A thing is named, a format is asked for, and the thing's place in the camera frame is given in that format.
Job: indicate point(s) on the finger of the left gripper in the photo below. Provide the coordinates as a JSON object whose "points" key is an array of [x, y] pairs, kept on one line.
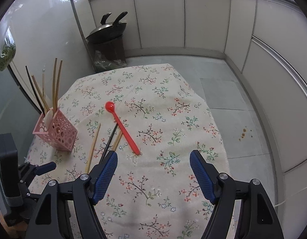
{"points": [[45, 168]]}

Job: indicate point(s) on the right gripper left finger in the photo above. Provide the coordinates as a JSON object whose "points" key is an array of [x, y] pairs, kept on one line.
{"points": [[101, 176]]}

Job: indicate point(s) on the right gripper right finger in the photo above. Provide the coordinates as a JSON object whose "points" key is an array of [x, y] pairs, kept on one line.
{"points": [[206, 175]]}

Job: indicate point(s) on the pink perforated utensil holder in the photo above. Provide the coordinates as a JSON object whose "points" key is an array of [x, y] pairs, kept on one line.
{"points": [[61, 133]]}

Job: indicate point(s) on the white spoon wooden handle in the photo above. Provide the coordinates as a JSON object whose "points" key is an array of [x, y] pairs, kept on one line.
{"points": [[49, 113]]}

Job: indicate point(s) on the black chopstick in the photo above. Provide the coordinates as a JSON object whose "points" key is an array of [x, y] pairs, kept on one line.
{"points": [[34, 91], [108, 144]]}

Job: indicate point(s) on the long bamboo chopstick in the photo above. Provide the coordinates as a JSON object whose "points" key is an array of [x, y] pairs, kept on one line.
{"points": [[53, 85], [57, 84]]}

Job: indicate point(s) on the white kitchen cabinets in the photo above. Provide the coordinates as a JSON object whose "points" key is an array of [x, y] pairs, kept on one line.
{"points": [[263, 118]]}

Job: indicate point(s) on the red plastic spoon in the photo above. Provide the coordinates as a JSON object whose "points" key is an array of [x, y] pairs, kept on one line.
{"points": [[110, 107]]}

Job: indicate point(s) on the floral tablecloth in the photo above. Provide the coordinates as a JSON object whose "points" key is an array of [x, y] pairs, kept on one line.
{"points": [[155, 194]]}

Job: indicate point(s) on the green vegetables plastic bag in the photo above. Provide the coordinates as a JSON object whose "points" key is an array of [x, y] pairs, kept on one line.
{"points": [[102, 64]]}

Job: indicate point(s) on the hanging bag of greens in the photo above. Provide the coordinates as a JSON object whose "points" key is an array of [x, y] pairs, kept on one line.
{"points": [[7, 47]]}

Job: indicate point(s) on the brown trash bin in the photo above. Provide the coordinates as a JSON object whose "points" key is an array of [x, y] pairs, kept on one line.
{"points": [[112, 51]]}

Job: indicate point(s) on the black wok with lid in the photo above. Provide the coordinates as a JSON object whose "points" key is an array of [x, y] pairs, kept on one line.
{"points": [[108, 31]]}

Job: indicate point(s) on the mop pole black clamp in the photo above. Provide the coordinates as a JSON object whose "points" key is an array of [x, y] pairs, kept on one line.
{"points": [[82, 34]]}

